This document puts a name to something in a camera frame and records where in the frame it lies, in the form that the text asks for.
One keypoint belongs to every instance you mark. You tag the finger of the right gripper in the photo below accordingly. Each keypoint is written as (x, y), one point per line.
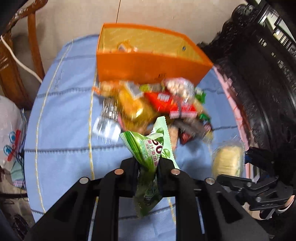
(234, 183)
(262, 158)

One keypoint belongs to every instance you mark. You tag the round brown biscuit packet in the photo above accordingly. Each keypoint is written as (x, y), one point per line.
(125, 46)

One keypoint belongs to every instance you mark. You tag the carved wooden chair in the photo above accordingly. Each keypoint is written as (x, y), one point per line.
(11, 82)

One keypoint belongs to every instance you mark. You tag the yellow cake packet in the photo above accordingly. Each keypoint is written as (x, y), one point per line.
(131, 102)

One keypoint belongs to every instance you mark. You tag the green white juice snack packet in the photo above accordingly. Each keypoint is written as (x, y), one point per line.
(148, 150)

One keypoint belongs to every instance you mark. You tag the orange cardboard box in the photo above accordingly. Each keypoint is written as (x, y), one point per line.
(161, 54)

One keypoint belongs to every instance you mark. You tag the white balls candy bag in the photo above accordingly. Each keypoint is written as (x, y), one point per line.
(180, 87)

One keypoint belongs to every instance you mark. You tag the pale round bun packet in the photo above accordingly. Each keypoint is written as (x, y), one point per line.
(228, 159)

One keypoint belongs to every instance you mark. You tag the white plastic bag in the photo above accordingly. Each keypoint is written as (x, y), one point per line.
(12, 127)

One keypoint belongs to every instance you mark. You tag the blue checked tablecloth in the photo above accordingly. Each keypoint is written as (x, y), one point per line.
(60, 147)

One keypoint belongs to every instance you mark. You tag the green plum candy packet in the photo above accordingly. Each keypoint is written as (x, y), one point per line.
(200, 95)

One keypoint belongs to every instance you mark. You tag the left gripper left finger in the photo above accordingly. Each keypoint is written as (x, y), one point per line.
(89, 209)

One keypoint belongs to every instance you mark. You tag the red striped snack packet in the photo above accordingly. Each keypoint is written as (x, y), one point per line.
(170, 105)

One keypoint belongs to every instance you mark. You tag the dark carved wooden furniture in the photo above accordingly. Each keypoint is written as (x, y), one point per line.
(262, 75)

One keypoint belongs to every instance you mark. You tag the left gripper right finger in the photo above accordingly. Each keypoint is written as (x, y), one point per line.
(204, 209)

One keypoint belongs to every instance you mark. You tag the orange round pastry packet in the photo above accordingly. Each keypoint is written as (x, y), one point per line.
(108, 88)

